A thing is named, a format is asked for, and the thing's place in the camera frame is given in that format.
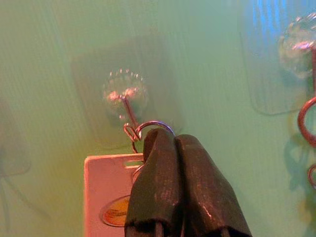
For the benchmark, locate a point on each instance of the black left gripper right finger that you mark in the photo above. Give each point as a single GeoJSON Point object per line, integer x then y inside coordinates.
{"type": "Point", "coordinates": [207, 192]}

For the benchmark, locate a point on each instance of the white plastic key card tag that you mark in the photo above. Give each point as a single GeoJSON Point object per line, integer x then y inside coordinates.
{"type": "Point", "coordinates": [106, 187]}

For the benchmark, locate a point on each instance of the clear adhesive wall hook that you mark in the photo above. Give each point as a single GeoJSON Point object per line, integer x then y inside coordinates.
{"type": "Point", "coordinates": [128, 96]}
{"type": "Point", "coordinates": [296, 56]}

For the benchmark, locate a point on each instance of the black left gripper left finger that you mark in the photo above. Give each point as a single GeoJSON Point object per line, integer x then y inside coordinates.
{"type": "Point", "coordinates": [155, 187]}

